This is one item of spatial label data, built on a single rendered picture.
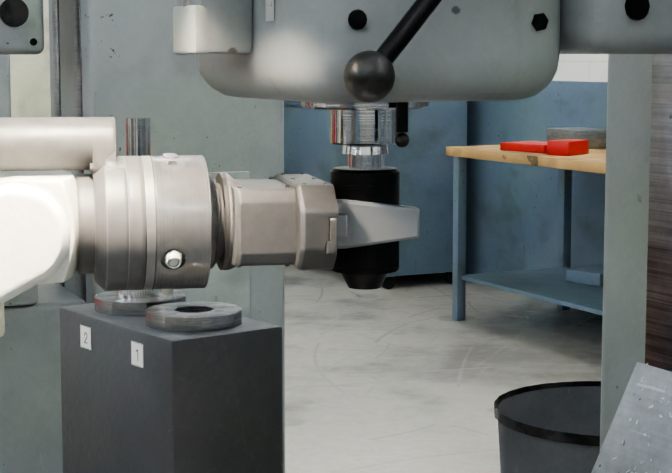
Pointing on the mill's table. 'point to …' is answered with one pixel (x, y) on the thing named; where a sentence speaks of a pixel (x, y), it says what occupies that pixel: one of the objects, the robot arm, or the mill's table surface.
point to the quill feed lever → (395, 43)
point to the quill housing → (294, 71)
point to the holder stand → (169, 387)
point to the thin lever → (402, 124)
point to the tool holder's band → (343, 175)
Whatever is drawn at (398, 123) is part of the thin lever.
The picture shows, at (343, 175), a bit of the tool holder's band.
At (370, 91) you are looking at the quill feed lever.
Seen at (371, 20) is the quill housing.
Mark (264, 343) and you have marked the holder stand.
